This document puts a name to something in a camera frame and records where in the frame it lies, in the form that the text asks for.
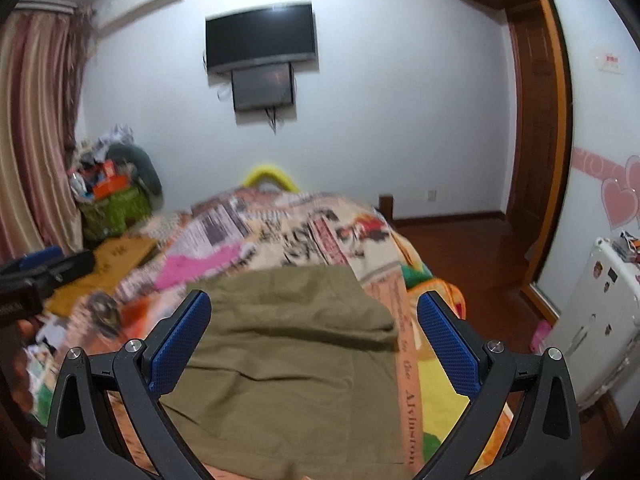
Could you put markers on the orange box in basket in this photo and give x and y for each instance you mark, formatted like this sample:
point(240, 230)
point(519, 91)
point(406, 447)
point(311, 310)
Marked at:
point(110, 180)

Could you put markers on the newspaper print bedspread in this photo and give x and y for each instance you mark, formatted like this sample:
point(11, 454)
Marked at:
point(238, 231)

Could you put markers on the olive green pants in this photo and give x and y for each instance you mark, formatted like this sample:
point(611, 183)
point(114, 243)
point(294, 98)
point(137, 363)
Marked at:
point(295, 377)

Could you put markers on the grey plush pillow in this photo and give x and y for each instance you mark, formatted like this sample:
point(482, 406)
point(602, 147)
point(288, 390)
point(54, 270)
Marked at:
point(144, 171)

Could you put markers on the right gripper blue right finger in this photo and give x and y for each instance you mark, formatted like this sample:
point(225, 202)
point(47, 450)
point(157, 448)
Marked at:
point(542, 442)

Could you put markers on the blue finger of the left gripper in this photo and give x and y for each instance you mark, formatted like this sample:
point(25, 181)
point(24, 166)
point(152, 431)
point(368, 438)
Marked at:
point(32, 261)

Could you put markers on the black wall television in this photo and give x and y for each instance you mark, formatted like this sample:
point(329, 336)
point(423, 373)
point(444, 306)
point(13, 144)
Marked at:
point(284, 33)

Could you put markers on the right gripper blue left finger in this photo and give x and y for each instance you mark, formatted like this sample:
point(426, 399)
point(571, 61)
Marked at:
point(84, 440)

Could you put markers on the brown wooden door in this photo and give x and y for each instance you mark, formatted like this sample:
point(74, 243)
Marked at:
point(544, 122)

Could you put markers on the mustard yellow cloth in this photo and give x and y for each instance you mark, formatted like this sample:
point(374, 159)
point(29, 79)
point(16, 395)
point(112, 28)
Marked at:
point(115, 259)

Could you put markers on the striped pink curtain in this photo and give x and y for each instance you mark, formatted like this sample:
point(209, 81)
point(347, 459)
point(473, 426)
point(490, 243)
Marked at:
point(43, 57)

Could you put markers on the white appliance with stickers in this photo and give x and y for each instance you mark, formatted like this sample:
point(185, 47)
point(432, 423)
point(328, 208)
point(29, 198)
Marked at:
point(598, 330)

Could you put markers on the yellow orange fleece blanket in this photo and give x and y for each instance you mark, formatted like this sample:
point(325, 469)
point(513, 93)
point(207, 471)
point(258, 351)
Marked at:
point(448, 374)

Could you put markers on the yellow headboard cushion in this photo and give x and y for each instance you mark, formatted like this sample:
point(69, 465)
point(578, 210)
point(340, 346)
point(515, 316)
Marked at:
point(266, 173)

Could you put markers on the pink heart wall sticker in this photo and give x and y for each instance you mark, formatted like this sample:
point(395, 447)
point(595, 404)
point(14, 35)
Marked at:
point(619, 185)

